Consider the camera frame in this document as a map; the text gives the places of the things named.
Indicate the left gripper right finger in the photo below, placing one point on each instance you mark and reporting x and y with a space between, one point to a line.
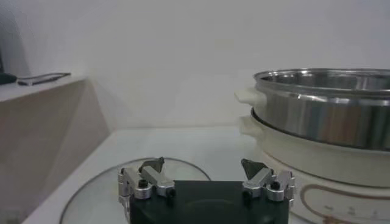
259 182

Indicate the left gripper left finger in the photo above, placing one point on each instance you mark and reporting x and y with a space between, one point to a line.
158 182

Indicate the stainless steel steamer basket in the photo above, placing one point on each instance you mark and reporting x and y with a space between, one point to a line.
320 121

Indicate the cream electric cooker pot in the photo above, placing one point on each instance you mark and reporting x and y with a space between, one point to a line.
320 164

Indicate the white side desk with mouse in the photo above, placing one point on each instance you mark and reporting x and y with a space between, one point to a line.
36 89

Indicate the black computer mouse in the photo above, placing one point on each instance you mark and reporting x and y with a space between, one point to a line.
6 78

